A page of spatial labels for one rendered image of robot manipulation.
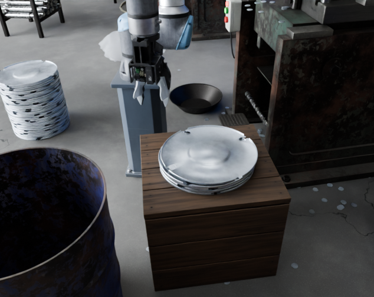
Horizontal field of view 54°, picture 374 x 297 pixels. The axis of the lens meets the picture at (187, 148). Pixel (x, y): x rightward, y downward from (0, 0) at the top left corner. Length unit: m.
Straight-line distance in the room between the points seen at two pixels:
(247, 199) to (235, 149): 0.18
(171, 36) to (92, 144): 0.79
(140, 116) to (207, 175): 0.52
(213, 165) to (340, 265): 0.58
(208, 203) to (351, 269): 0.59
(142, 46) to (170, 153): 0.35
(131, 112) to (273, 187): 0.66
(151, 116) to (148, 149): 0.28
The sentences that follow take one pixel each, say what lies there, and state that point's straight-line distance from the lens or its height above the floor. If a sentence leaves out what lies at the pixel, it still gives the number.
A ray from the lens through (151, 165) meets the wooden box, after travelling 1.13.
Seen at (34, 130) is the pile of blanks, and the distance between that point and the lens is 2.00.
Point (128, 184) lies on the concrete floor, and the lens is 1.61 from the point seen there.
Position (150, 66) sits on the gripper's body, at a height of 0.68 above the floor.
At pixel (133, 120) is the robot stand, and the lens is 1.47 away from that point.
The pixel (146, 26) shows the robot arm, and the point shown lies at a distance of 0.91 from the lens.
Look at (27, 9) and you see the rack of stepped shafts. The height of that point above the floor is 0.22.
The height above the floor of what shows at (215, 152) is 0.39.
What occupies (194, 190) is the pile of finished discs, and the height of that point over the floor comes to 0.36.
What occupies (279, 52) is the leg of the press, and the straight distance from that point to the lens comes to 1.32.
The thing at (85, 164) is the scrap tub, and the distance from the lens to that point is 1.01.
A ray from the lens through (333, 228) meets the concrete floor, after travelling 1.49.
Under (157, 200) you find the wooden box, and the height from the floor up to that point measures 0.35.
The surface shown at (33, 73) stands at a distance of 1.96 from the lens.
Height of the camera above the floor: 1.05
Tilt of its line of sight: 36 degrees down
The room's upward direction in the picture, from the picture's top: 2 degrees counter-clockwise
